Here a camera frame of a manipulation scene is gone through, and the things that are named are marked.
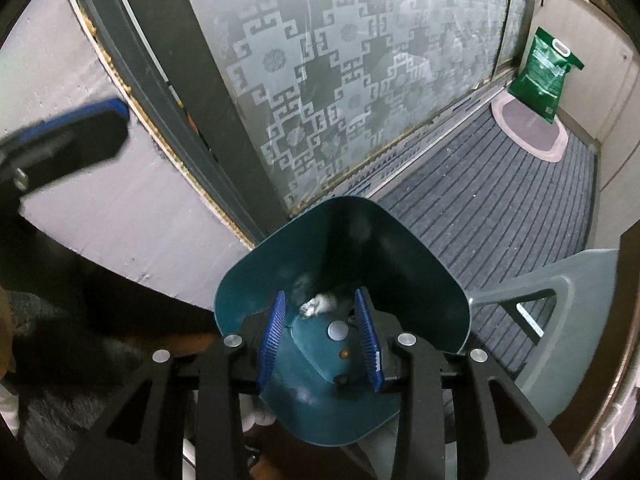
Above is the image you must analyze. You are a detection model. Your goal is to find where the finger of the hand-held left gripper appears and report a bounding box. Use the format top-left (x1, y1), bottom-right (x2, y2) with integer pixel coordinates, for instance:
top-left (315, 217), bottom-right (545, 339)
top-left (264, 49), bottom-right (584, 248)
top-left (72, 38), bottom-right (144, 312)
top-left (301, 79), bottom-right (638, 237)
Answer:
top-left (0, 97), bottom-right (132, 191)

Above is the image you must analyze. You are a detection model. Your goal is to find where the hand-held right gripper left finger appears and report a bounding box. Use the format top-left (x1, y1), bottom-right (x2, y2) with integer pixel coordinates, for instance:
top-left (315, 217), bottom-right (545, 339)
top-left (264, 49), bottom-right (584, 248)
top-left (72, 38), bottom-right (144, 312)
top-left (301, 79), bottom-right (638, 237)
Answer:
top-left (57, 290), bottom-right (288, 480)

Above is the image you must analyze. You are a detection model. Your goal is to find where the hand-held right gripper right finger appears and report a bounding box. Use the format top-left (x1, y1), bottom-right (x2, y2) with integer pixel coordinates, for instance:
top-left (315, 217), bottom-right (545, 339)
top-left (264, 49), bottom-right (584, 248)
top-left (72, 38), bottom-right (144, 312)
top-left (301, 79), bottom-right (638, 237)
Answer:
top-left (354, 287), bottom-right (583, 480)

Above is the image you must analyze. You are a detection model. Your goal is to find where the white tissue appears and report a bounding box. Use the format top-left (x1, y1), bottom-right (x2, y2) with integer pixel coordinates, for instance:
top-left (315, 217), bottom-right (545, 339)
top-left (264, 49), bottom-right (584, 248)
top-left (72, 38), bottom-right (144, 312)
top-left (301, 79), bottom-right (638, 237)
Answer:
top-left (299, 292), bottom-right (337, 318)

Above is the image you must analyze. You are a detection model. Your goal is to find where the teal plastic trash bin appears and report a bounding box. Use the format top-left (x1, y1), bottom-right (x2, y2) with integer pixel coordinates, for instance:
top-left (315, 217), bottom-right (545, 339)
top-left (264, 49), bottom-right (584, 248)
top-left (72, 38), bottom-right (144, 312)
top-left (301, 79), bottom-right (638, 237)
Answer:
top-left (214, 196), bottom-right (472, 448)

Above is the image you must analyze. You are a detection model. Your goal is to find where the grey striped floor rug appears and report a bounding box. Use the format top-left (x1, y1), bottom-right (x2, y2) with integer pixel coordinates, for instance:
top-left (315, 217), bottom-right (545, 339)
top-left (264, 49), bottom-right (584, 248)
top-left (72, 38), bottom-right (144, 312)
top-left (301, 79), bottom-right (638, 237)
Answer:
top-left (372, 107), bottom-right (601, 376)

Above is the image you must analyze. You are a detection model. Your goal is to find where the grey plastic stool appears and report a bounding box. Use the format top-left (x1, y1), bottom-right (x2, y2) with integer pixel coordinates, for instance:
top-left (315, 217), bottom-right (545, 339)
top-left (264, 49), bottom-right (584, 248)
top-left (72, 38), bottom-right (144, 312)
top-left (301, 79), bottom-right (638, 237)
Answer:
top-left (467, 249), bottom-right (621, 426)

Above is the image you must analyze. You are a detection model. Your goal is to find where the frosted patterned glass door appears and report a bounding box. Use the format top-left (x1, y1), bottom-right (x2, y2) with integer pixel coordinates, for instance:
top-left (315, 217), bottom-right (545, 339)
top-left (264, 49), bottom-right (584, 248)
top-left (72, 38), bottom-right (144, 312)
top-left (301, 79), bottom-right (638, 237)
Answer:
top-left (175, 0), bottom-right (516, 213)
top-left (502, 0), bottom-right (538, 73)

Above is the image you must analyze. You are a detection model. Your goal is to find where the grey oval floor mat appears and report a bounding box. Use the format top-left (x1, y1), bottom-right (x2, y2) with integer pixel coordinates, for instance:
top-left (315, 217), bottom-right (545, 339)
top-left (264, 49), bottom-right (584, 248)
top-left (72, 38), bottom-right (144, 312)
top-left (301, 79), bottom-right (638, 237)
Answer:
top-left (490, 97), bottom-right (568, 163)

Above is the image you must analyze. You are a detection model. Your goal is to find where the green printed sack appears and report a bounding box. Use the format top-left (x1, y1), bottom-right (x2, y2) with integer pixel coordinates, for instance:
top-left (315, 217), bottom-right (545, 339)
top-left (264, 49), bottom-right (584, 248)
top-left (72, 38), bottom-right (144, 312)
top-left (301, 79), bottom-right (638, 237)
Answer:
top-left (509, 27), bottom-right (585, 125)

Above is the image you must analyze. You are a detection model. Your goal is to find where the cream kitchen cabinet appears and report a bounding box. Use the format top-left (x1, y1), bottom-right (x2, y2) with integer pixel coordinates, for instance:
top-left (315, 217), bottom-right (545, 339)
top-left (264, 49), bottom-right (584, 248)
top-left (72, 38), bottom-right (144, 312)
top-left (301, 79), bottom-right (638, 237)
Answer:
top-left (525, 0), bottom-right (636, 141)

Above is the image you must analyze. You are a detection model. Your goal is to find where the cream cabinet with black handles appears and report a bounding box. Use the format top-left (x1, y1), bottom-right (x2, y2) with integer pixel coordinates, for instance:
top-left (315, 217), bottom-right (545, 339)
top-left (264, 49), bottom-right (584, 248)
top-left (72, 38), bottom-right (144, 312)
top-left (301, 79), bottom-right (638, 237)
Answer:
top-left (597, 55), bottom-right (640, 231)

